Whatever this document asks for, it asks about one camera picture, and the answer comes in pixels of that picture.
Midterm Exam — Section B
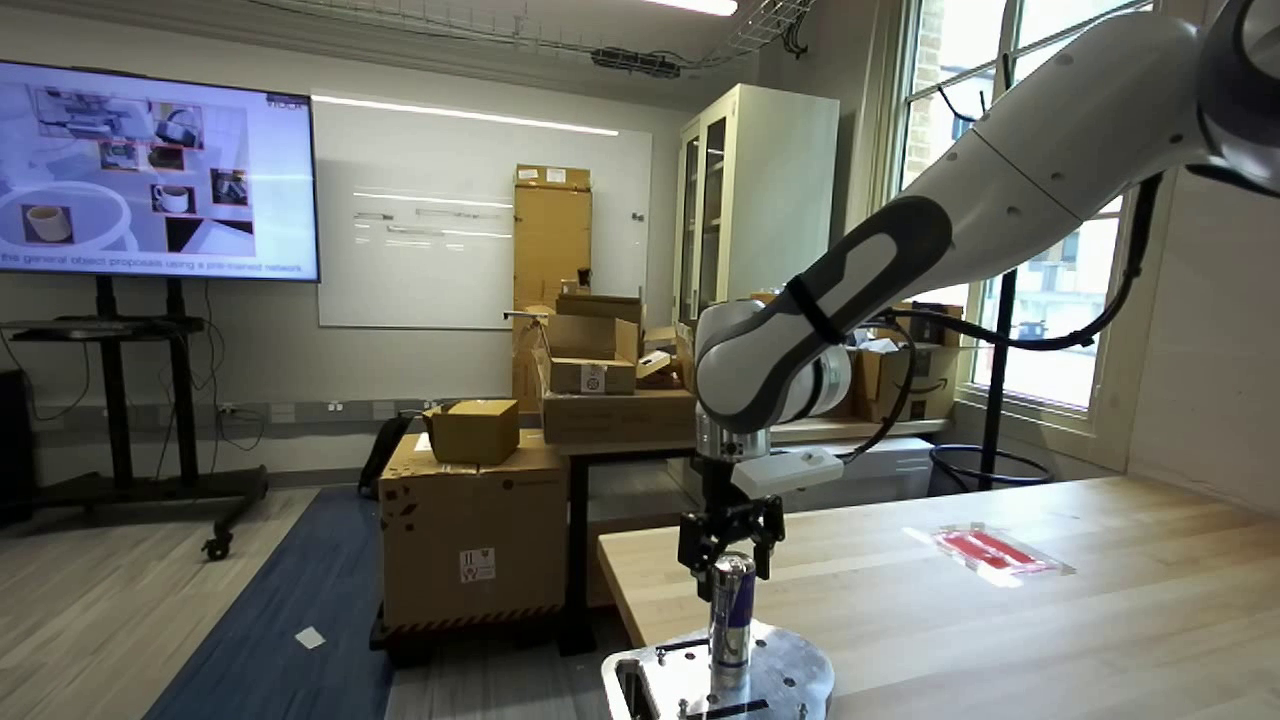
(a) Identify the amazon smile cardboard box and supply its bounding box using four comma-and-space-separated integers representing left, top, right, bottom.
853, 339, 964, 429

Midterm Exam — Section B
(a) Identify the open flap cardboard box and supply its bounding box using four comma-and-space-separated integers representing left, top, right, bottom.
544, 290, 648, 364

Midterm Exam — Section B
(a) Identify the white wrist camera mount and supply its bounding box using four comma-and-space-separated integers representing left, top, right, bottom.
729, 448, 850, 505

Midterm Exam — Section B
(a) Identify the silver metal platform plate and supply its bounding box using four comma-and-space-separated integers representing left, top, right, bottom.
598, 611, 841, 720

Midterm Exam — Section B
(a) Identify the small closed cardboard box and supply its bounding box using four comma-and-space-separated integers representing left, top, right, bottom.
419, 397, 525, 471

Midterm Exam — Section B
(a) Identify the long flat cardboard box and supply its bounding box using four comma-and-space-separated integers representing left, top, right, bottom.
539, 383, 705, 454

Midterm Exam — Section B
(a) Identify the red and white table label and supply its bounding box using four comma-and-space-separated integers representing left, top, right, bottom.
910, 520, 1075, 592

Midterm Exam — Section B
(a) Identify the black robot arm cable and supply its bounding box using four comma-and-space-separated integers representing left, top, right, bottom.
780, 167, 1169, 466

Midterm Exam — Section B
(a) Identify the red bull can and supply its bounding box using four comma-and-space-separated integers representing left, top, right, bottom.
705, 549, 766, 708

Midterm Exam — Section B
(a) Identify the crumpled packing paper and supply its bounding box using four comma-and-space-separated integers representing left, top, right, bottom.
631, 345, 697, 397

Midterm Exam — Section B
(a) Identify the white glass door cabinet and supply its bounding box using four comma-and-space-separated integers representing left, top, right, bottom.
670, 81, 845, 328

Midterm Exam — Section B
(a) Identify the open cardboard box dark inside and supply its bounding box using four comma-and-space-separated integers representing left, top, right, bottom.
892, 299, 970, 355

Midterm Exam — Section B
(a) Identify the black rolling television stand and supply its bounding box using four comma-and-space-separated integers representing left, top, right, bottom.
0, 278, 272, 564

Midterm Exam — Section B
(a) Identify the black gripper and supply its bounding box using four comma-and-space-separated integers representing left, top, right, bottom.
671, 456, 789, 609

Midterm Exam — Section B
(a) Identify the large cardboard box with sticker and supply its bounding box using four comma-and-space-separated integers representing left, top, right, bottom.
377, 426, 574, 643

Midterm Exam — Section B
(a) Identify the black coat rack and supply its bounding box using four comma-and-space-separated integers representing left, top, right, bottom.
923, 72, 1060, 495

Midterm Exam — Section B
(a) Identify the large wall television screen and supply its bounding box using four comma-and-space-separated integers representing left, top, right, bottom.
0, 55, 325, 290

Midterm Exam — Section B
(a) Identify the blue floor carpet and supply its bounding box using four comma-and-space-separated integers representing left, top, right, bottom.
142, 486, 397, 720

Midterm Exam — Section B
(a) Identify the white wall whiteboard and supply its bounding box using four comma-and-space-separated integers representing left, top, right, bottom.
310, 91, 660, 334

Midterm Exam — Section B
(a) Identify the black floor speaker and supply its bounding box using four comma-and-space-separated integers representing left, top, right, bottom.
0, 364, 45, 529

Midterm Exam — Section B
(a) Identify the small labelled cardboard box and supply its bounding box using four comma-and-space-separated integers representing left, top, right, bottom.
544, 352, 641, 399

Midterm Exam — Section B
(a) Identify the black legged side table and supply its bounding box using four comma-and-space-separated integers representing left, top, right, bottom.
550, 413, 948, 660

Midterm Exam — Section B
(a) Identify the large paned window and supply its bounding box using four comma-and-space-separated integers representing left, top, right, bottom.
884, 0, 1159, 419

